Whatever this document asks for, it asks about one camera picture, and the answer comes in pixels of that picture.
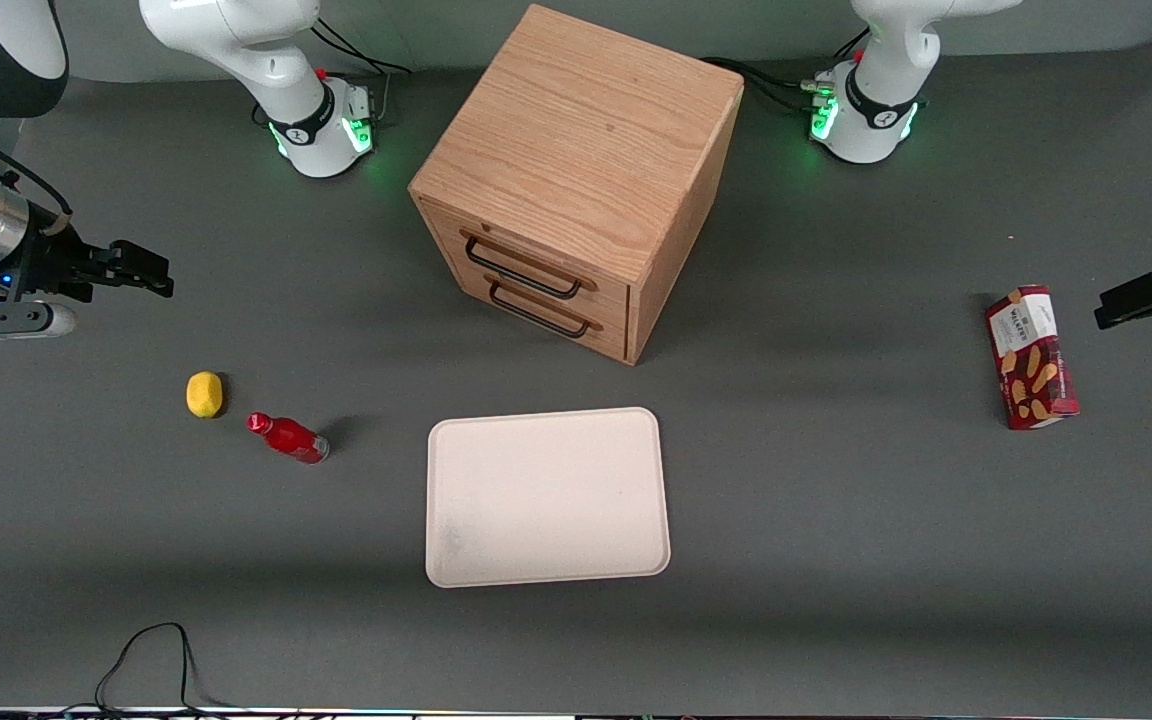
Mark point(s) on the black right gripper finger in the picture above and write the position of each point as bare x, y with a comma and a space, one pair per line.
151, 282
141, 258

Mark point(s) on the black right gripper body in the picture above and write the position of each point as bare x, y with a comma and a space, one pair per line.
48, 266

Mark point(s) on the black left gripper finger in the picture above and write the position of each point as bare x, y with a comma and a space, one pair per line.
1151, 283
1131, 308

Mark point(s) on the red coke bottle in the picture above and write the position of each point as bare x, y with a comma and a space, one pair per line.
291, 438

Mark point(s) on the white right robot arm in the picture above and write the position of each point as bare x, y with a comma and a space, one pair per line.
236, 50

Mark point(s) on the beige plastic tray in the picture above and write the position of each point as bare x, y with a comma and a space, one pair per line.
546, 495

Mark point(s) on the red cookie box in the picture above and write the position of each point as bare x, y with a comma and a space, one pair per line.
1031, 360

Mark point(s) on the yellow lemon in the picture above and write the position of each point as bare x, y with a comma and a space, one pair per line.
204, 394

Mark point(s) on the wooden drawer cabinet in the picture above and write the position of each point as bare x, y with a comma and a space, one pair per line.
576, 150

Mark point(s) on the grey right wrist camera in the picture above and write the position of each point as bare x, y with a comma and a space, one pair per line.
21, 321

